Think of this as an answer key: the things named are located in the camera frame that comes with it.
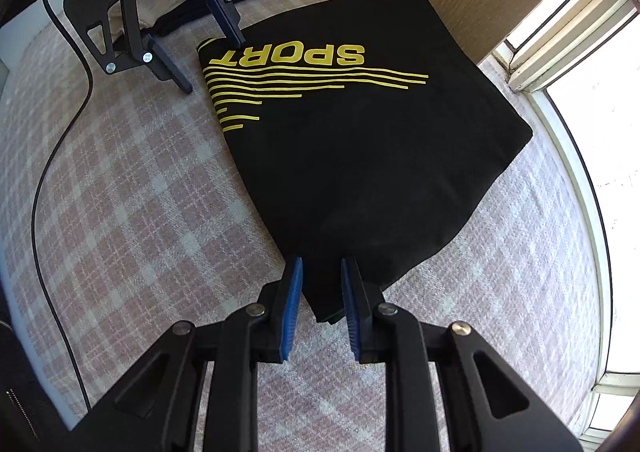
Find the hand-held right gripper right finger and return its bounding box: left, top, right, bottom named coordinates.
left=340, top=257, right=583, bottom=452

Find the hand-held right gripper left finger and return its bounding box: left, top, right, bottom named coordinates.
left=70, top=256, right=304, bottom=452

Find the black shirt with yellow print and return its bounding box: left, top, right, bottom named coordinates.
left=194, top=0, right=534, bottom=325

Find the pink checked blanket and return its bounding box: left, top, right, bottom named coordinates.
left=0, top=0, right=608, bottom=438

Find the person's black jacket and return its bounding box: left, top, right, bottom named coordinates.
left=0, top=317, right=66, bottom=452

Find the black cable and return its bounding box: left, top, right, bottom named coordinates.
left=32, top=0, right=96, bottom=410

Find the white window frame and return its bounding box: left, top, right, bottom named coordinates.
left=477, top=0, right=640, bottom=448

